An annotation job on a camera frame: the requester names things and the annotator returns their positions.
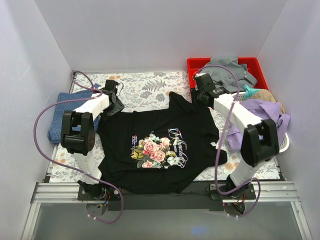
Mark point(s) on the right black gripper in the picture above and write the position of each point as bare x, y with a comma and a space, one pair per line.
197, 99

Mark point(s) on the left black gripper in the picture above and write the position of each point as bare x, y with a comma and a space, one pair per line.
115, 108

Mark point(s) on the black floral print t-shirt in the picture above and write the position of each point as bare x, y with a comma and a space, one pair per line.
159, 151

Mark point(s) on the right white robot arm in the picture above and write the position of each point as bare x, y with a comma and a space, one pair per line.
259, 137

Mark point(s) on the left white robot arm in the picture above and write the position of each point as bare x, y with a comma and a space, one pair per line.
78, 134

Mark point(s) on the floral patterned table mat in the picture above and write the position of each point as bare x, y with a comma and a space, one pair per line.
150, 91

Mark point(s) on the grey shirt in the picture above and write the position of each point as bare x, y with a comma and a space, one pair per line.
226, 72

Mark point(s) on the red plastic bin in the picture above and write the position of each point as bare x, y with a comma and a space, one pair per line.
252, 64

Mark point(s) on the teal garment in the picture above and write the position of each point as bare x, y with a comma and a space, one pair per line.
249, 92

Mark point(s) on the beige garment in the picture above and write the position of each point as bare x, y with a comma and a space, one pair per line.
265, 95

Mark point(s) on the lilac purple shirt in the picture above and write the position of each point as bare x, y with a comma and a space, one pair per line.
265, 112

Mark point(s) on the blue checkered folded shirt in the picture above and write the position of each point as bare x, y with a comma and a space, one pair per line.
54, 131

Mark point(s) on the white plastic laundry basket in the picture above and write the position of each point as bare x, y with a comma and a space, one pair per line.
283, 142

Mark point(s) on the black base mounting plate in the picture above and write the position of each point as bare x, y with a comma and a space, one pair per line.
198, 195

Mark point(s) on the aluminium frame rail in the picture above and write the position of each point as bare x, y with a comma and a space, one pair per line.
67, 193

